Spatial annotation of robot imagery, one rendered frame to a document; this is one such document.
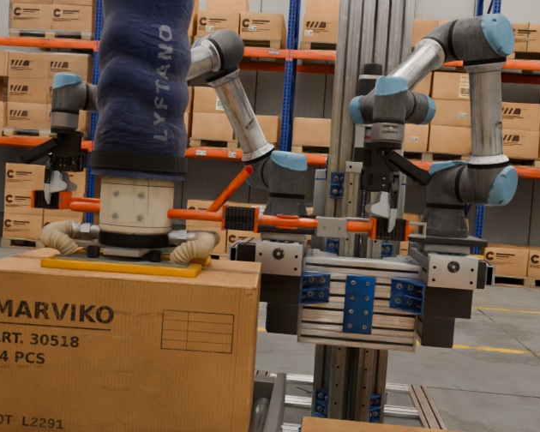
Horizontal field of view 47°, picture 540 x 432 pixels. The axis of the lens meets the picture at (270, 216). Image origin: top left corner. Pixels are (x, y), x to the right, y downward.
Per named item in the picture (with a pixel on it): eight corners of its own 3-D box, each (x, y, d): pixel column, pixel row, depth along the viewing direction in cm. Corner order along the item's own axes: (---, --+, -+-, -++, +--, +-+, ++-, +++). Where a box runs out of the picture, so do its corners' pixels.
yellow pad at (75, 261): (39, 267, 134) (40, 244, 133) (56, 261, 144) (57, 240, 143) (195, 279, 133) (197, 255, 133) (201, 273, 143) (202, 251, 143)
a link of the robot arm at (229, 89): (271, 198, 201) (199, 38, 184) (249, 195, 213) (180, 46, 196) (298, 180, 206) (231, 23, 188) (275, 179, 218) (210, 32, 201)
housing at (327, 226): (315, 237, 144) (317, 217, 143) (314, 234, 150) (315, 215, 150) (345, 238, 143) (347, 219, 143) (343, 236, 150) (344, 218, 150)
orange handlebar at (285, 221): (20, 211, 145) (21, 195, 144) (64, 206, 175) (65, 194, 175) (415, 238, 143) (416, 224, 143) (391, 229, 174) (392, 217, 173)
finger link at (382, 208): (369, 231, 142) (369, 194, 145) (394, 232, 142) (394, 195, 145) (370, 226, 139) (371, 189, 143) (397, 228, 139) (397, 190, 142)
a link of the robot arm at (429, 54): (429, 18, 186) (339, 99, 161) (462, 12, 178) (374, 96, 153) (439, 53, 192) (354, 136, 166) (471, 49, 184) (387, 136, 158)
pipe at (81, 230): (44, 250, 135) (45, 225, 135) (81, 240, 160) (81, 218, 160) (198, 261, 135) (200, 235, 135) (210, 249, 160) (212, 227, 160)
